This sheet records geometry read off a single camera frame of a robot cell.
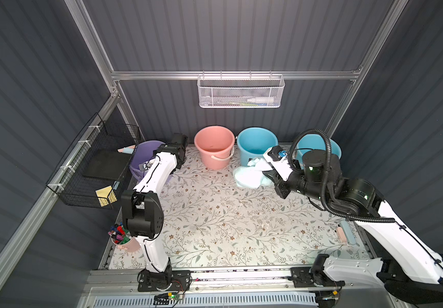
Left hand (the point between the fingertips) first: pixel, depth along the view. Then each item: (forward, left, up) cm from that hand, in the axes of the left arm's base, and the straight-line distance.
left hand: (163, 158), depth 88 cm
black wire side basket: (-23, +23, +15) cm, 36 cm away
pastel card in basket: (-2, +12, +8) cm, 15 cm away
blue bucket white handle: (+15, -74, -5) cm, 76 cm away
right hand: (-23, -41, +20) cm, 51 cm away
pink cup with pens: (-34, +11, -7) cm, 36 cm away
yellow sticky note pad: (-27, +9, +14) cm, 32 cm away
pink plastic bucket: (+15, -23, -5) cm, 28 cm away
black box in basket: (-9, +19, +8) cm, 22 cm away
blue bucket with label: (+20, -45, -10) cm, 50 cm away
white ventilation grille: (-52, -5, -23) cm, 57 cm away
